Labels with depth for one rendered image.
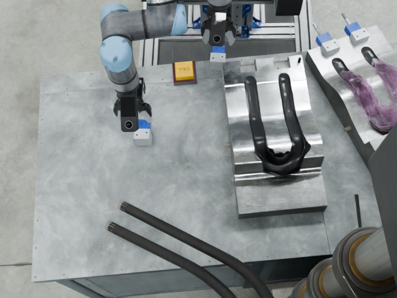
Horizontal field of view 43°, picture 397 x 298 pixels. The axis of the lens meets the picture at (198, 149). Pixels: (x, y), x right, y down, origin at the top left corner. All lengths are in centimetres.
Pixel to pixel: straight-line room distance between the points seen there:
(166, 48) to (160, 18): 123
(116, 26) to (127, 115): 24
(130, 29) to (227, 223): 64
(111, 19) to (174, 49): 122
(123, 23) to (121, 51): 10
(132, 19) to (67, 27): 168
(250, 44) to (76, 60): 95
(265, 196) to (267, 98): 31
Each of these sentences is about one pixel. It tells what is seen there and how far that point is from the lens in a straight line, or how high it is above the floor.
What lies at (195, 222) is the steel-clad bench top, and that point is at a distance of 153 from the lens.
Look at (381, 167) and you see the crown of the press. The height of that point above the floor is 184.
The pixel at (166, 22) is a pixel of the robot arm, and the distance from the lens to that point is 130.
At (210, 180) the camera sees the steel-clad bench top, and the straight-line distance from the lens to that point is 157.
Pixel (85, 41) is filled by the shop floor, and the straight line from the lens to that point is 288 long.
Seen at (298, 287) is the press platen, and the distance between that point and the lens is 127.
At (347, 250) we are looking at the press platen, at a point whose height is 154.
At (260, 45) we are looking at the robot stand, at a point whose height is 21.
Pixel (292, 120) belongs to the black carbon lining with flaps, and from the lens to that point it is 157.
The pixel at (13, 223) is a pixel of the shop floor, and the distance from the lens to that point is 255.
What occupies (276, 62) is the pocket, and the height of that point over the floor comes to 86.
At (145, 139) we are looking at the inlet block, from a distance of 158.
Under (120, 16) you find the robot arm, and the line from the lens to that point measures 131.
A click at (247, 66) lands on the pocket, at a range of 168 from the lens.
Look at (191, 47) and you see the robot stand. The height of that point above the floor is 21.
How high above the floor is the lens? 228
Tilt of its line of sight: 67 degrees down
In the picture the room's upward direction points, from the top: 6 degrees counter-clockwise
